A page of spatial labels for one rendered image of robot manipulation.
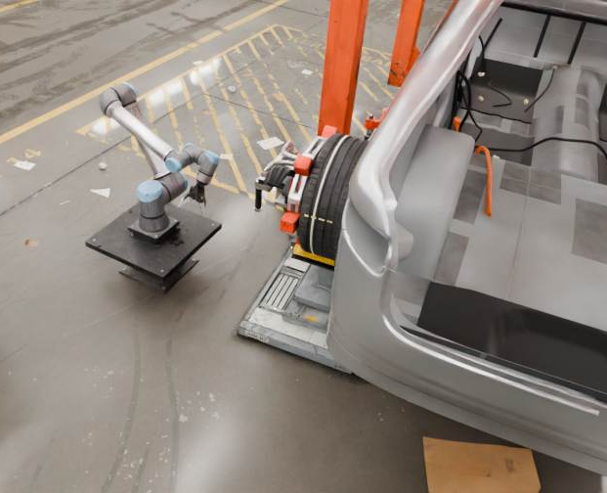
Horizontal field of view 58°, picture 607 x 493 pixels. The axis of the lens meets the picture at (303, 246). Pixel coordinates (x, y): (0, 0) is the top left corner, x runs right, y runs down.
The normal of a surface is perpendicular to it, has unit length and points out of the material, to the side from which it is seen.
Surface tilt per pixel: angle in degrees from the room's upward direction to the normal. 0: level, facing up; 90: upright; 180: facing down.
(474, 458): 1
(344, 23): 90
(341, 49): 90
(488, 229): 22
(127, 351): 0
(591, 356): 0
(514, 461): 12
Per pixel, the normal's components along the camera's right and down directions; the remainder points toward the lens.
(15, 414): 0.07, -0.76
